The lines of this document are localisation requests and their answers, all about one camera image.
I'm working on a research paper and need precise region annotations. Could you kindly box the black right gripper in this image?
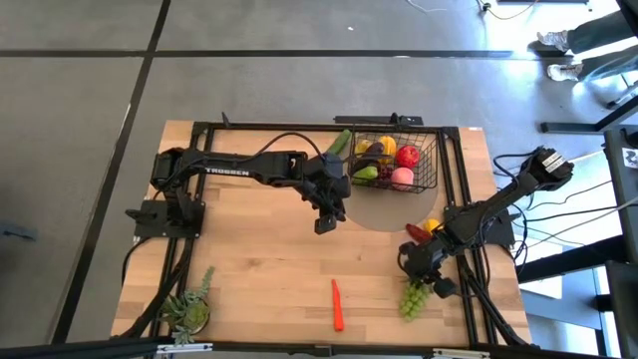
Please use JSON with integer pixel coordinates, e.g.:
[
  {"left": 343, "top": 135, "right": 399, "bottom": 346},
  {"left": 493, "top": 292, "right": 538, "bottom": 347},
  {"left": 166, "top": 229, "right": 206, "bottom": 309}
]
[{"left": 398, "top": 238, "right": 458, "bottom": 299}]

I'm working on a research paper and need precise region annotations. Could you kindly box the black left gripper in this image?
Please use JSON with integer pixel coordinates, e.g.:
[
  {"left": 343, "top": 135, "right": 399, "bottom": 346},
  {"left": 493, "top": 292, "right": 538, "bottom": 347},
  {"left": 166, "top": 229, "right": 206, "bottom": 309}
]
[{"left": 297, "top": 153, "right": 353, "bottom": 235}]

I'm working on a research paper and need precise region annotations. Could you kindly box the light green avocado half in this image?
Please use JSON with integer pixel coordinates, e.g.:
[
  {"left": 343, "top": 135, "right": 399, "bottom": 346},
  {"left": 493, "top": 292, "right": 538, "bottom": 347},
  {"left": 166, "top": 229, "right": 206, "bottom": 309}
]
[{"left": 352, "top": 165, "right": 381, "bottom": 182}]

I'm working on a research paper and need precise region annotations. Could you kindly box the green grape bunch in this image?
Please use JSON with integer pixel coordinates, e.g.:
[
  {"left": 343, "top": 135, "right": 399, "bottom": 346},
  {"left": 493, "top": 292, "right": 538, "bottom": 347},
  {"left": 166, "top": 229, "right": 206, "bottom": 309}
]
[{"left": 398, "top": 279, "right": 433, "bottom": 323}]

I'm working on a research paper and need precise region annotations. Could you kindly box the green cucumber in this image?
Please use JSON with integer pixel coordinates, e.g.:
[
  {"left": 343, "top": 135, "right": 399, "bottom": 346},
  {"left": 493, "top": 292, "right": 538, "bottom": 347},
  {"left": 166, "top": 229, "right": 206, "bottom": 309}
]
[{"left": 326, "top": 129, "right": 353, "bottom": 157}]

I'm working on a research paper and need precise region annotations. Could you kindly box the purple eggplant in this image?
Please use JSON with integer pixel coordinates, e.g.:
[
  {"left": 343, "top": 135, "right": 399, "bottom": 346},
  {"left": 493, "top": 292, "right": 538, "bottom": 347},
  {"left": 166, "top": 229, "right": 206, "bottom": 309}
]
[{"left": 351, "top": 142, "right": 387, "bottom": 174}]

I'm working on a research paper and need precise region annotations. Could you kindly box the pink peach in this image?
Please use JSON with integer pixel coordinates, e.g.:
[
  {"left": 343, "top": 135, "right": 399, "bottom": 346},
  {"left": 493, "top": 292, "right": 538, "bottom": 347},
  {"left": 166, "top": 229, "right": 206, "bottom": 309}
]
[{"left": 390, "top": 167, "right": 416, "bottom": 191}]

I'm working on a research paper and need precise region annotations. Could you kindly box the red apple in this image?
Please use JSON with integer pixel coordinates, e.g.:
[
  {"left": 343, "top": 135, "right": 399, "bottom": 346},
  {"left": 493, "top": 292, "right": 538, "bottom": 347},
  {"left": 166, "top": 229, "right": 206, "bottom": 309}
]
[{"left": 395, "top": 145, "right": 422, "bottom": 170}]

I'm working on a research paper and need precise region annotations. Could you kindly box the orange carrot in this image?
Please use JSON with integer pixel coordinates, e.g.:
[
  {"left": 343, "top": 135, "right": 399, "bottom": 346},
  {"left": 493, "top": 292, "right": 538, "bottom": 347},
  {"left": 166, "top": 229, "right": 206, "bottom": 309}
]
[{"left": 330, "top": 277, "right": 346, "bottom": 333}]

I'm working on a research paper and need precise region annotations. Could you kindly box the red chili pepper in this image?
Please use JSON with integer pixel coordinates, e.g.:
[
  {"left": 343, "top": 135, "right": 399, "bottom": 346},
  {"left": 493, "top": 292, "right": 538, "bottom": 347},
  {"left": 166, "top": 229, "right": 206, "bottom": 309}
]
[{"left": 405, "top": 222, "right": 433, "bottom": 245}]

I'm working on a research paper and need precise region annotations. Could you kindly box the grey round plate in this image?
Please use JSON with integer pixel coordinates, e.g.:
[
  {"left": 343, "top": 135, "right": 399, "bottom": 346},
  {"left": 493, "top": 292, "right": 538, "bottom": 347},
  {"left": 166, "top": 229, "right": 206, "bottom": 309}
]
[{"left": 341, "top": 149, "right": 441, "bottom": 233}]

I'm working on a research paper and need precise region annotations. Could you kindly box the black power strip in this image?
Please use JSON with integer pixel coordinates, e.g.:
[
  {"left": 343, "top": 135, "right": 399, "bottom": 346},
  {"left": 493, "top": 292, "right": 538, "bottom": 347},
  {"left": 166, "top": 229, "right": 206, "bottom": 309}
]
[{"left": 333, "top": 115, "right": 425, "bottom": 127}]

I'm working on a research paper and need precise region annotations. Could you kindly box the potted succulent plant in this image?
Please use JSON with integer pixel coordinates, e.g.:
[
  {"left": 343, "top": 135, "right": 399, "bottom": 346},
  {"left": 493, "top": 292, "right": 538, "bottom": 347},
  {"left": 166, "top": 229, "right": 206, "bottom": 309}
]
[{"left": 155, "top": 267, "right": 216, "bottom": 349}]

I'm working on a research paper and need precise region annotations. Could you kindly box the black equipment stand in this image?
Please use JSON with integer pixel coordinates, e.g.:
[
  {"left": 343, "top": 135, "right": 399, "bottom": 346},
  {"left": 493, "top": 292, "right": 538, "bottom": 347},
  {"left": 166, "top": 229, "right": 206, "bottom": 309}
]
[{"left": 515, "top": 124, "right": 638, "bottom": 359}]

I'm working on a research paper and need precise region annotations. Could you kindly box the person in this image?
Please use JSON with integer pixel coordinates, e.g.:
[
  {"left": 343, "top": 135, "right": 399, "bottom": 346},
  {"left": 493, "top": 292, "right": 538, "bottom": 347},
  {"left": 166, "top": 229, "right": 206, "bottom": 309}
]
[{"left": 536, "top": 9, "right": 638, "bottom": 84}]

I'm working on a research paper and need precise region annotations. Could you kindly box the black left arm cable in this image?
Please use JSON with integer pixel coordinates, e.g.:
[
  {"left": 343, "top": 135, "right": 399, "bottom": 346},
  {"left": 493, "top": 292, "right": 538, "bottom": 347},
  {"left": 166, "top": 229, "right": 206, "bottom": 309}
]
[{"left": 248, "top": 131, "right": 328, "bottom": 164}]

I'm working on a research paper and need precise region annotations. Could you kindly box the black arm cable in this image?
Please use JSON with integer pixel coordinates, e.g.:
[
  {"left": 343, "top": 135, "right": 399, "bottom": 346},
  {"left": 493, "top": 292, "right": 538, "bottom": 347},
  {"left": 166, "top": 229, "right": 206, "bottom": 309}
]
[
  {"left": 490, "top": 148, "right": 532, "bottom": 235},
  {"left": 248, "top": 131, "right": 328, "bottom": 164}
]

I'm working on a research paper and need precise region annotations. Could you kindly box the black aluminium table frame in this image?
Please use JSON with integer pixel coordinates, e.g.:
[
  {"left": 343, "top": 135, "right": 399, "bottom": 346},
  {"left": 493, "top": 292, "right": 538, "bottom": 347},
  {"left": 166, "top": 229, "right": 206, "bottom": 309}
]
[{"left": 112, "top": 118, "right": 532, "bottom": 359}]

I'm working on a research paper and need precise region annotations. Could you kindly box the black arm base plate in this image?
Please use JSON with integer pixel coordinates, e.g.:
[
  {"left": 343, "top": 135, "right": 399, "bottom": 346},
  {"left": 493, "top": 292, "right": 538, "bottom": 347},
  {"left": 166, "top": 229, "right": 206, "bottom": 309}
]
[
  {"left": 443, "top": 203, "right": 515, "bottom": 248},
  {"left": 124, "top": 198, "right": 206, "bottom": 240}
]

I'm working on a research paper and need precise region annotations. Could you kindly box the black wire basket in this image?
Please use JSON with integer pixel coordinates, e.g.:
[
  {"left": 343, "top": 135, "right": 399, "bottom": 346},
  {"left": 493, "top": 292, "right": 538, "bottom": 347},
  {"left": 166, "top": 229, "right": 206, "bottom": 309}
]
[{"left": 347, "top": 128, "right": 441, "bottom": 194}]

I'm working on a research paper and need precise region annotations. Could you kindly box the silver bracket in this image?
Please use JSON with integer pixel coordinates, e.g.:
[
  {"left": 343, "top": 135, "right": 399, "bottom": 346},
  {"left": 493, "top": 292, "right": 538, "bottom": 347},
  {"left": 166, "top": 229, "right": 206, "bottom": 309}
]
[
  {"left": 431, "top": 348, "right": 493, "bottom": 359},
  {"left": 156, "top": 342, "right": 214, "bottom": 355}
]

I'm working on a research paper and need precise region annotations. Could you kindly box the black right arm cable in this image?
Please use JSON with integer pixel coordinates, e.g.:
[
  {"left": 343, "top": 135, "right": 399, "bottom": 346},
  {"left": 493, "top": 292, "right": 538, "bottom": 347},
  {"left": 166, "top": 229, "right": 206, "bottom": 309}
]
[{"left": 490, "top": 148, "right": 532, "bottom": 235}]

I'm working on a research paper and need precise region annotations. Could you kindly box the black floor cable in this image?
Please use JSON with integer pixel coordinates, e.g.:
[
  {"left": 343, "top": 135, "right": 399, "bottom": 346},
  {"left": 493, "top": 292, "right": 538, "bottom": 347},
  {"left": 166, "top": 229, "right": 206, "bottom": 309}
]
[{"left": 517, "top": 193, "right": 638, "bottom": 235}]

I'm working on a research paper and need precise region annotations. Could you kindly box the white floor cable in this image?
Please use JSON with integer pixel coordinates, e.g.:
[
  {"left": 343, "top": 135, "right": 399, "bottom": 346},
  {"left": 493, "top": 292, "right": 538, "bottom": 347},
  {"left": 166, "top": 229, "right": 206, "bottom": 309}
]
[{"left": 404, "top": 0, "right": 449, "bottom": 14}]

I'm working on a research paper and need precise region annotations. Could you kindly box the yellow floor cable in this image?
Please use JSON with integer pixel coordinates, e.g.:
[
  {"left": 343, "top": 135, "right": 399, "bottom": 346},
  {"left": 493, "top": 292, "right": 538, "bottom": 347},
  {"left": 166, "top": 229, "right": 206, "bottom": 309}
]
[{"left": 476, "top": 0, "right": 540, "bottom": 22}]

